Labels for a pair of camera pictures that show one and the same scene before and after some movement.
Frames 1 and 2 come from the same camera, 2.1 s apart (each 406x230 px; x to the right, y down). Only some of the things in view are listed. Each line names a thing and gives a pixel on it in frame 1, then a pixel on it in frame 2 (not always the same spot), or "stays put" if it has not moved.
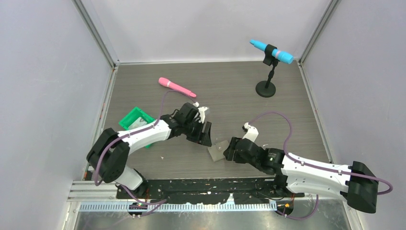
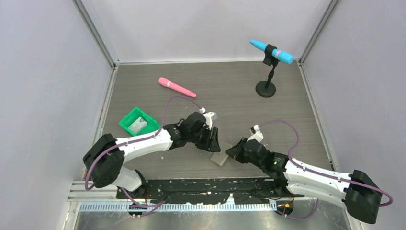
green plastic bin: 130,117 stays put
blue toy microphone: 281,56 stays put
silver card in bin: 139,122 stays put
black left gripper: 206,139 -> 214,146
